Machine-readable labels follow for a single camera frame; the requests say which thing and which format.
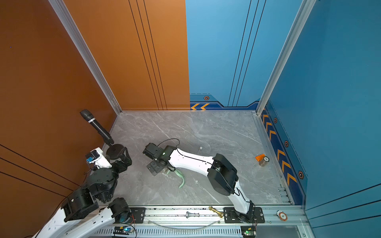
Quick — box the left green circuit board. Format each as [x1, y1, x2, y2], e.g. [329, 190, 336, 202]
[113, 226, 134, 237]

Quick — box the silver chess piece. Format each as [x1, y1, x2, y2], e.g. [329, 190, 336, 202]
[186, 211, 200, 219]

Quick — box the black microphone on stand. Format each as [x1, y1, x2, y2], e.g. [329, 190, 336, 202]
[80, 109, 124, 160]

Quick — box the green circuit board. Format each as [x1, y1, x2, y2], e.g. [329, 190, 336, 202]
[113, 226, 134, 237]
[240, 226, 257, 238]

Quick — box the gold chess piece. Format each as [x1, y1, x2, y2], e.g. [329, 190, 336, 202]
[208, 206, 224, 218]

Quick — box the green bottle handle ring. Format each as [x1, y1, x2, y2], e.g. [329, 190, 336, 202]
[165, 168, 186, 189]

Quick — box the right green circuit board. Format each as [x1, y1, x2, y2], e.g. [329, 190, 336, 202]
[240, 226, 257, 238]

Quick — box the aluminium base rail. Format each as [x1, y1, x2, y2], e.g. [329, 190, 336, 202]
[89, 204, 315, 238]

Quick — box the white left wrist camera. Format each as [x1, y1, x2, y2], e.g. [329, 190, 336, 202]
[85, 147, 112, 169]

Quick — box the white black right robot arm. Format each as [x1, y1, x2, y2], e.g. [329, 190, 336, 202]
[142, 139, 265, 224]

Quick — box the orange white tape roll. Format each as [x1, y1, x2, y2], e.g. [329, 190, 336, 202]
[276, 210, 288, 222]

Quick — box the clear printed baby bottle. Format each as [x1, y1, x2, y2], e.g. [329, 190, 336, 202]
[259, 156, 269, 167]

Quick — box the clear tube on rail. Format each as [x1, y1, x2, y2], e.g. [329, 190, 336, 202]
[148, 220, 220, 231]

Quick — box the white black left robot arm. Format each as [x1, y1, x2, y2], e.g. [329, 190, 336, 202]
[35, 144, 137, 238]

